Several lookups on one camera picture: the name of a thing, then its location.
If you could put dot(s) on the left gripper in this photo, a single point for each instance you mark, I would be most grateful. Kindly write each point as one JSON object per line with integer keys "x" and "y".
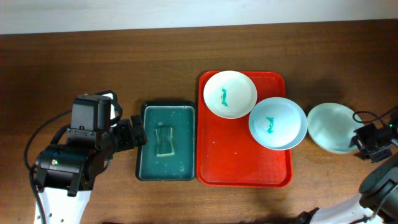
{"x": 129, "y": 140}

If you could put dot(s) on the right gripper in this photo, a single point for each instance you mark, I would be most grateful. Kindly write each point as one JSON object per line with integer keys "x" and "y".
{"x": 359, "y": 142}

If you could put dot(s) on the green yellow sponge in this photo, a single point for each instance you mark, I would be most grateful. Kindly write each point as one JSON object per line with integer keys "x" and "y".
{"x": 164, "y": 137}

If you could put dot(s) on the pale green plate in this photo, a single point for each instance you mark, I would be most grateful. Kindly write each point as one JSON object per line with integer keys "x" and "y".
{"x": 331, "y": 126}

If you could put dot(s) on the light blue plate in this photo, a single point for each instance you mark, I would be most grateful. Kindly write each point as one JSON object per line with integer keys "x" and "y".
{"x": 278, "y": 123}

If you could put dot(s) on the white plate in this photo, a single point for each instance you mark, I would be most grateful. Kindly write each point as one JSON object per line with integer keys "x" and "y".
{"x": 230, "y": 94}

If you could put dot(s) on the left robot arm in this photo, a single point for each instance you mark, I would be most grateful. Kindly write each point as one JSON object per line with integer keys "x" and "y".
{"x": 63, "y": 175}

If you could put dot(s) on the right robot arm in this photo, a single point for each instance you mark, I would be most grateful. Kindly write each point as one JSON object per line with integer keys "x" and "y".
{"x": 377, "y": 198}

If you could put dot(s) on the dark green tray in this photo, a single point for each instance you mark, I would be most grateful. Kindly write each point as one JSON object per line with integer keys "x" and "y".
{"x": 182, "y": 117}

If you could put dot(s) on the red plastic tray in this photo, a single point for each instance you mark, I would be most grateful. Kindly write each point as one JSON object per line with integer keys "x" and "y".
{"x": 228, "y": 155}

